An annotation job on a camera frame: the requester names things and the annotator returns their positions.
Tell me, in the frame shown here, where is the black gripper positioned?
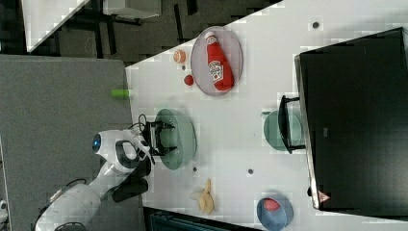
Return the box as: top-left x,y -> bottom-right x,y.
142,120 -> 177,156

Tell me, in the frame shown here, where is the grey round plate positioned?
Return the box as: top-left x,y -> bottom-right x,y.
191,26 -> 242,96

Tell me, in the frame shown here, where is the grey partition panel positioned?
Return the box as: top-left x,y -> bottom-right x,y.
1,55 -> 132,231

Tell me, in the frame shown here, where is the green plastic cup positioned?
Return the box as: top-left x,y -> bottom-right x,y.
261,111 -> 303,151

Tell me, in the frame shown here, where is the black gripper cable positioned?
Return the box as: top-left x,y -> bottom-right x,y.
128,114 -> 157,166

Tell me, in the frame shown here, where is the white table in background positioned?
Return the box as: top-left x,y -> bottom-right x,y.
20,0 -> 89,52

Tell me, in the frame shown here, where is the toy strawberry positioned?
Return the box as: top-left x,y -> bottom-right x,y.
184,75 -> 194,86

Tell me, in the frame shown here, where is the green marker on table edge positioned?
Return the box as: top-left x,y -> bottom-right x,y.
111,90 -> 131,98

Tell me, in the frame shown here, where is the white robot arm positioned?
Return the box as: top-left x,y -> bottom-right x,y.
33,121 -> 175,231

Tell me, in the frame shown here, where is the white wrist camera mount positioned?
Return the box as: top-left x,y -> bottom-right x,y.
133,134 -> 151,161

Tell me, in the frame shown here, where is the red plush ketchup bottle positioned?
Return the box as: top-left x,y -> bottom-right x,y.
205,32 -> 235,91

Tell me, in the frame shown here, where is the black toaster oven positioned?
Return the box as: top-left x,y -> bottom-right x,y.
294,27 -> 408,220

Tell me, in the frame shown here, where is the toy orange half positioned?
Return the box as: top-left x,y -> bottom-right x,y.
173,49 -> 186,64

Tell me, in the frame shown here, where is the blue bowl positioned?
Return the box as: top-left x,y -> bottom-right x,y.
256,193 -> 293,231

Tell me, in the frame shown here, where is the red toy in bowl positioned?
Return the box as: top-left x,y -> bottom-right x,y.
264,198 -> 280,212

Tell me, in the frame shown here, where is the green plastic strainer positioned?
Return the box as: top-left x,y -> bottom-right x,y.
155,109 -> 197,170

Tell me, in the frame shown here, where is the toy peeled banana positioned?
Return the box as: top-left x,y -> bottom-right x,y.
191,178 -> 215,215

